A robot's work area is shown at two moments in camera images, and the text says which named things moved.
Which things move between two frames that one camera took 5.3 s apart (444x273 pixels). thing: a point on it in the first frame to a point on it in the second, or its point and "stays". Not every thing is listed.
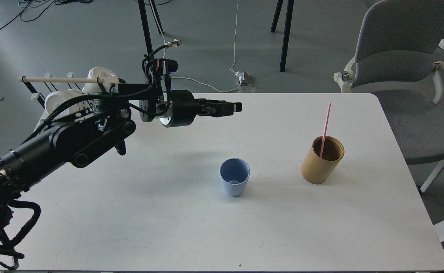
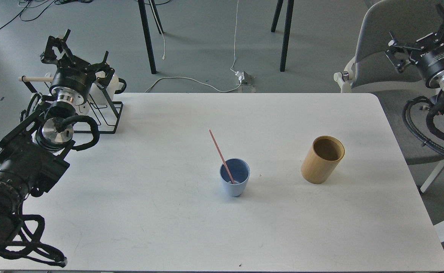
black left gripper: x=185 y=107 to x=72 y=83
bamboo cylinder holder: x=315 y=170 stays
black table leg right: x=287 y=30 stays
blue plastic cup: x=234 y=172 stays
